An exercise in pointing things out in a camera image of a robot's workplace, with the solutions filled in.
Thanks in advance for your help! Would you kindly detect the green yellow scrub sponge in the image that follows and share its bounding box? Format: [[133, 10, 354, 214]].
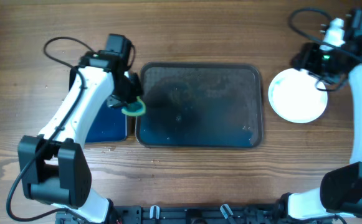
[[121, 96, 146, 117]]

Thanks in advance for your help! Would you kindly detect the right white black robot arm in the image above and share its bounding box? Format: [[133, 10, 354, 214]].
[[273, 7, 362, 223]]

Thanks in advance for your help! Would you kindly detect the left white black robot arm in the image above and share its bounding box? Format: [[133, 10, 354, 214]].
[[14, 34, 146, 223]]

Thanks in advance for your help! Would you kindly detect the black water tray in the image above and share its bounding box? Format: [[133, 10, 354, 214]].
[[65, 67, 128, 144]]

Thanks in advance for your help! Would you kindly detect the grey metal serving tray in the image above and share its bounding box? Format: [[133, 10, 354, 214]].
[[135, 62, 264, 149]]

